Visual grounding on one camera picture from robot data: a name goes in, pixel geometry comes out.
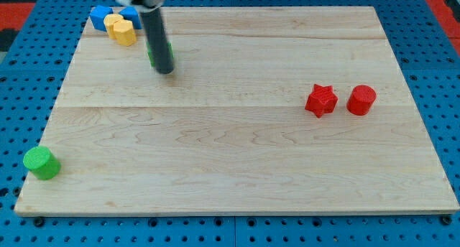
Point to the blue block left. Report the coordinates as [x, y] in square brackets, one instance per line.
[98, 15]

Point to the yellow block rear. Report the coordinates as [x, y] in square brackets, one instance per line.
[109, 22]

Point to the yellow block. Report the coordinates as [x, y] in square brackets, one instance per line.
[109, 22]
[124, 32]

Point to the green block behind stick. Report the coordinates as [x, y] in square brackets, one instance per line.
[150, 56]

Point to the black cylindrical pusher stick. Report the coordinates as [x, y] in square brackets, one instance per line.
[156, 36]

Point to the green cylinder block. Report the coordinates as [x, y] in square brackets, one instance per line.
[41, 162]

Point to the yellow block front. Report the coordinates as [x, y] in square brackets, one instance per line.
[124, 32]

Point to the blue block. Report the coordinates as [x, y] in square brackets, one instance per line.
[130, 13]
[98, 15]

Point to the red star block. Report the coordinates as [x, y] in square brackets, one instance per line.
[321, 100]

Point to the wooden board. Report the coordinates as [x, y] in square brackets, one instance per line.
[227, 132]

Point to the red cylinder block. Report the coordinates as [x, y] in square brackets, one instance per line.
[361, 100]

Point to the blue block right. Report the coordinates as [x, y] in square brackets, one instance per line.
[130, 13]

